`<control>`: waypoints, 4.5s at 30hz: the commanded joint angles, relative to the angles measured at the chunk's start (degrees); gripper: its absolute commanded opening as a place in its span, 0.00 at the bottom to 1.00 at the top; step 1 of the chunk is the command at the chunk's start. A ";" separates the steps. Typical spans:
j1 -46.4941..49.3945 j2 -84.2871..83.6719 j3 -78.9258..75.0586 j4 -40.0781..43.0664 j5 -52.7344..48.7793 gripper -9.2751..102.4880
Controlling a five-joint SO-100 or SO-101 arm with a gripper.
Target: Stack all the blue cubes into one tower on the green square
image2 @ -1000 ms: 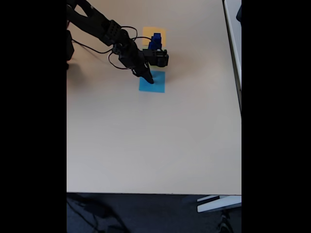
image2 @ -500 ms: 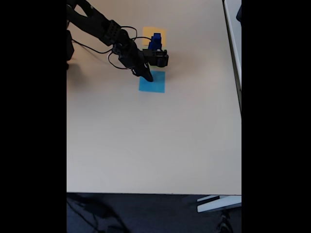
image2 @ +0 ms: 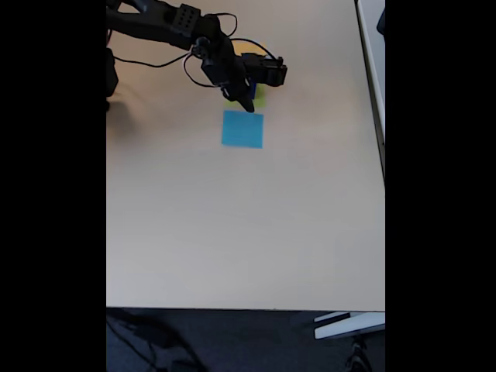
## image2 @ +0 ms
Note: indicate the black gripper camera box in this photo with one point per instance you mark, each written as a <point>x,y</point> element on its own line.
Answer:
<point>269,71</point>

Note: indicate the green paper square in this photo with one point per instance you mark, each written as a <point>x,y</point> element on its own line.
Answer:
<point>260,101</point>

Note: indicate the light blue paper square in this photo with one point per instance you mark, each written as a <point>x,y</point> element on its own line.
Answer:
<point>242,129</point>

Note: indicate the large blue cube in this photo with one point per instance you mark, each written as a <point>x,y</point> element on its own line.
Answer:
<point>253,90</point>

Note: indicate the white neighbouring table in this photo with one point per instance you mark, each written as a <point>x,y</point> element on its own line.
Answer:
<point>372,77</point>

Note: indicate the dark blue object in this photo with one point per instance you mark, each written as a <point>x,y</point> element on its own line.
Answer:
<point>382,21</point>

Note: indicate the white table foot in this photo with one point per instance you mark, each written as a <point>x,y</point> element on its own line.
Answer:
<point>348,327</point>

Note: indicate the orange paper square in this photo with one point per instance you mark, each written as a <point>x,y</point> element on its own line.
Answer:
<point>250,48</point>

